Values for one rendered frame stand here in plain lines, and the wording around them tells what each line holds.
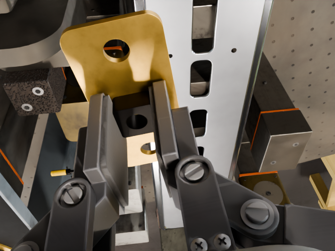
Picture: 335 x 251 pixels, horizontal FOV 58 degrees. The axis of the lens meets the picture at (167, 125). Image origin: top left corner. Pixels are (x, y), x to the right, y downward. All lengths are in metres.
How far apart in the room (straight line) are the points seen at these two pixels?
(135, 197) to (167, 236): 2.61
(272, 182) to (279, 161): 0.19
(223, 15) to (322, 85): 0.67
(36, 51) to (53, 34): 0.02
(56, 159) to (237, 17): 0.54
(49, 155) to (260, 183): 0.54
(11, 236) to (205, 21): 0.42
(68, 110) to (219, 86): 0.24
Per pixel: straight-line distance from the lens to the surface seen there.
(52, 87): 0.36
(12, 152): 0.52
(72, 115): 0.41
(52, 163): 0.79
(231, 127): 0.58
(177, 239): 3.06
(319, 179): 2.97
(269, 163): 0.65
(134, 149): 0.16
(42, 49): 0.23
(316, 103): 1.10
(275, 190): 0.83
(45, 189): 0.75
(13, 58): 0.23
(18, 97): 0.38
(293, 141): 0.62
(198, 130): 0.64
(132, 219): 0.77
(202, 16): 0.44
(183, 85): 0.49
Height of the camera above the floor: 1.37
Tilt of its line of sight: 43 degrees down
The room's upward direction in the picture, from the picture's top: 172 degrees clockwise
